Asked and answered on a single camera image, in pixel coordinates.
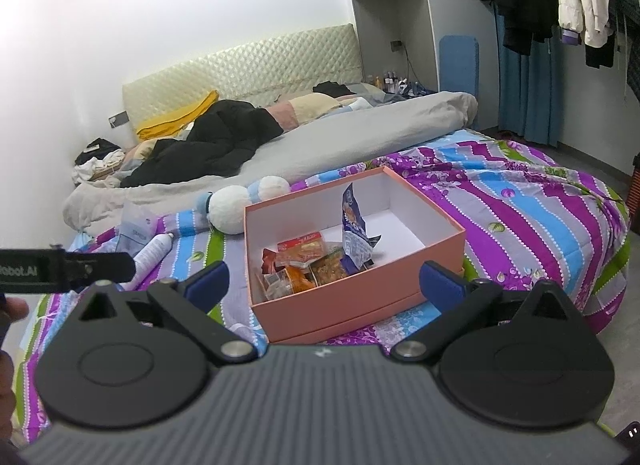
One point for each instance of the pink cardboard box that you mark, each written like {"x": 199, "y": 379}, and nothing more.
{"x": 350, "y": 315}

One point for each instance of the white spray can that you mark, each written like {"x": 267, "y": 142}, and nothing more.
{"x": 152, "y": 250}

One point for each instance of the red foil snack packet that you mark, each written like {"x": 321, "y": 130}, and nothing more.
{"x": 300, "y": 247}

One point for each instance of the clear brown-orange snack packet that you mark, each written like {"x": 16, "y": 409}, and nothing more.
{"x": 327, "y": 270}

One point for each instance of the wall socket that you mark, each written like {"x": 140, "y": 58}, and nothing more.
{"x": 118, "y": 119}

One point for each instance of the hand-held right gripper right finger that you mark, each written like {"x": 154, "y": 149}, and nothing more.
{"x": 440, "y": 285}

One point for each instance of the white-labelled clear snack packet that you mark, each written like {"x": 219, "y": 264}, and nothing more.
{"x": 275, "y": 287}

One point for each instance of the blue snack packet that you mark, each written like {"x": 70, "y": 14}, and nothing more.
{"x": 352, "y": 240}

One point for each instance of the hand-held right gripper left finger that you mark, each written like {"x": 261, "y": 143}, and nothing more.
{"x": 210, "y": 282}

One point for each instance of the blue curtain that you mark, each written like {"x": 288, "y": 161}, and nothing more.
{"x": 530, "y": 95}

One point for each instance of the white and blue plush toy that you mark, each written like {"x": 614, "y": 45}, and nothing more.
{"x": 230, "y": 210}

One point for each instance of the yellow cloth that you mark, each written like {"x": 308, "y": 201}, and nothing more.
{"x": 170, "y": 122}

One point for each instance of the black jacket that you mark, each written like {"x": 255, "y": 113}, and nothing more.
{"x": 215, "y": 145}

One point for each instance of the person's left hand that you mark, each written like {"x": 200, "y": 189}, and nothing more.
{"x": 15, "y": 307}

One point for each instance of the red-orange snack packet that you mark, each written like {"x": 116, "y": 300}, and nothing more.
{"x": 268, "y": 260}

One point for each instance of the grey duvet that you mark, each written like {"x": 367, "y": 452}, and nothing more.
{"x": 350, "y": 135}

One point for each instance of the small bottles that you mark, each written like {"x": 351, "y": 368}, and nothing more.
{"x": 390, "y": 82}

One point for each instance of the pile of clothes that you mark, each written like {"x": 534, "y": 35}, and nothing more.
{"x": 95, "y": 167}

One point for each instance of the grey cabinet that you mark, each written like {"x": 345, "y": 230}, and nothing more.
{"x": 450, "y": 15}

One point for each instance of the beige pillow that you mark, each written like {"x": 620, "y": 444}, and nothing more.
{"x": 312, "y": 105}

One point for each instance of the translucent plastic bag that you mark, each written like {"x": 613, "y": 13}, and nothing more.
{"x": 137, "y": 225}

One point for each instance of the purple floral bed sheet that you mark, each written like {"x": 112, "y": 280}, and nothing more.
{"x": 525, "y": 225}

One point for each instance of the orange snack packet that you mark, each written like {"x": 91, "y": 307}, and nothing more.
{"x": 300, "y": 280}

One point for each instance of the blue padded board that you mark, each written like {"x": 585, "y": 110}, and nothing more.
{"x": 457, "y": 65}

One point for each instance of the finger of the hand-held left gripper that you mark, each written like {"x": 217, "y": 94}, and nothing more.
{"x": 100, "y": 267}

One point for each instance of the black cloth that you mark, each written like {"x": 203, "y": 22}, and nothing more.
{"x": 330, "y": 87}

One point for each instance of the cream quilted headboard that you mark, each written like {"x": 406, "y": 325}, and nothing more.
{"x": 250, "y": 70}

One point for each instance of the pink pillow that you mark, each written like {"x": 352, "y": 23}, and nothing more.
{"x": 285, "y": 112}

